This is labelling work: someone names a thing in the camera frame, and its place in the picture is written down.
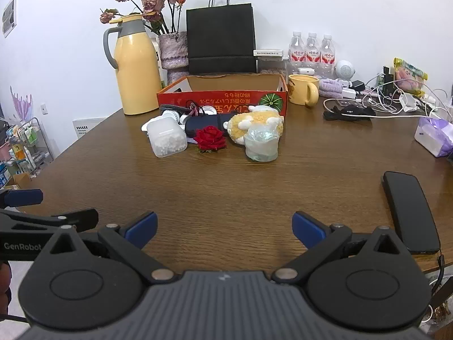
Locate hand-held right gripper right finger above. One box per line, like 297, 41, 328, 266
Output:
271, 211, 407, 286

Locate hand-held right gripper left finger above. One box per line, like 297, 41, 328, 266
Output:
42, 211, 178, 286

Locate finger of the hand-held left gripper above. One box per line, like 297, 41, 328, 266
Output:
0, 189, 44, 209
0, 208, 99, 234

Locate clear plastic cup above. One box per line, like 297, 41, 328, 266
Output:
244, 126, 280, 162

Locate red rose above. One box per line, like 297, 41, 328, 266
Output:
193, 126, 228, 154

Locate red cardboard box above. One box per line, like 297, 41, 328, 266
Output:
157, 73, 289, 117

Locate purple tissue pack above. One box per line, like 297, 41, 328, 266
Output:
414, 117, 453, 158

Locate brown carton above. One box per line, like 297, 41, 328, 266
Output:
7, 173, 32, 189

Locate clear container of white beads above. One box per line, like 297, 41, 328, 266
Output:
146, 118, 188, 158

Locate black phone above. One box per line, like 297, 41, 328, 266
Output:
382, 171, 441, 255

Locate yellow plush toy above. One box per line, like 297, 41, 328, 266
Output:
223, 104, 285, 146

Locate navy pouch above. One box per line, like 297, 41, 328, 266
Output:
184, 113, 236, 139

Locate yellow mug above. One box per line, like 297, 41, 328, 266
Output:
287, 74, 320, 109

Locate purple fuzzy scrunchie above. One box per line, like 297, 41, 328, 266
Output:
319, 78, 343, 99

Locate yellow thermos jug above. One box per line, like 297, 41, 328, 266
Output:
103, 15, 163, 116

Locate white robot speaker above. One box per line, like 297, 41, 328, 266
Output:
334, 60, 355, 87

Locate clear container of grain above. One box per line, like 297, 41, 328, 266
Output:
258, 57, 287, 78

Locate purple fuzzy vase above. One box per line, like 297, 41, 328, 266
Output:
157, 31, 190, 86

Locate colourful snack packet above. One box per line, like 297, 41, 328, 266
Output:
393, 57, 428, 96

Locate black paper bag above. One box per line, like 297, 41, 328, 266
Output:
186, 0, 257, 76

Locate dried pink flowers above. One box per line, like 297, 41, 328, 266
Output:
100, 0, 186, 36

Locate wire shelf rack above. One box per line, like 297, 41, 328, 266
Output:
0, 117, 54, 188

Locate purple wall decal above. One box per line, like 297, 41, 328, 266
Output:
10, 86, 34, 121

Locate white cable tangle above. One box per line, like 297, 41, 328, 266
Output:
324, 78, 453, 121

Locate wall poster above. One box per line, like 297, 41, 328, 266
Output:
2, 0, 18, 38

